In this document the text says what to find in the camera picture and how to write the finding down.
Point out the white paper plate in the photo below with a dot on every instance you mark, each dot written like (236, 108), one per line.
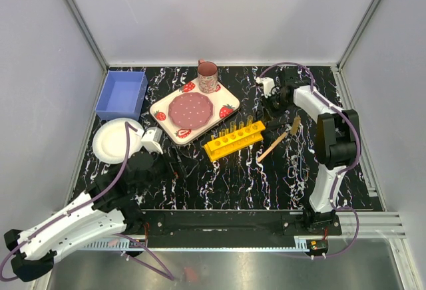
(109, 142)

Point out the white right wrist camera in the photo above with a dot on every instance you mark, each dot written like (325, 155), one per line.
(268, 85)

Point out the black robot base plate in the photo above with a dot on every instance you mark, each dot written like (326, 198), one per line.
(238, 225)

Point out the test tube brush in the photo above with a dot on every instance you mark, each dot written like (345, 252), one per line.
(294, 129)

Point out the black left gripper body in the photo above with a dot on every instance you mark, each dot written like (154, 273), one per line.
(162, 169)

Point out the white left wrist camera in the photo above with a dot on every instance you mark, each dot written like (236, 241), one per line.
(151, 140)

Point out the white slotted cable duct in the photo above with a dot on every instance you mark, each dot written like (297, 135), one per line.
(286, 245)

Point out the yellow plastic test tube rack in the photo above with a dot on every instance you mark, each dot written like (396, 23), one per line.
(234, 141)

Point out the pink polka dot plate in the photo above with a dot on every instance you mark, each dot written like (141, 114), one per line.
(190, 111)

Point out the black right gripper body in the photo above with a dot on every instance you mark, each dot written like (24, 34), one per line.
(275, 102)

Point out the pink patterned mug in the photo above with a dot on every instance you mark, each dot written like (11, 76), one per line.
(207, 76)

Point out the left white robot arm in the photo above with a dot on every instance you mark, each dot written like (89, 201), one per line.
(106, 207)

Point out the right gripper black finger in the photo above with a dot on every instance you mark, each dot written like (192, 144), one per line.
(263, 113)
(277, 123)

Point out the white strawberry serving tray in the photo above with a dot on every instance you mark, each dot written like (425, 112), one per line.
(225, 103)

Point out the blue plastic bin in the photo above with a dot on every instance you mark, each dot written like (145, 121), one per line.
(122, 95)

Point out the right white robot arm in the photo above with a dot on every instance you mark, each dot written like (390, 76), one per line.
(337, 145)

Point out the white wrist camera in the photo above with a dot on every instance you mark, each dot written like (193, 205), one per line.
(268, 85)
(151, 140)

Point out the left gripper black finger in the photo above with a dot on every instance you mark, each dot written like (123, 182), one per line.
(175, 166)
(187, 159)

